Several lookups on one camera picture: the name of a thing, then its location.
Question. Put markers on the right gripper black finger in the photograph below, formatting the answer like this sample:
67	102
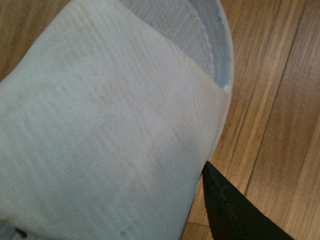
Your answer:
231	215

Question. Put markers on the light blue slipper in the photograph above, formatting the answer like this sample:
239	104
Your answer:
107	121

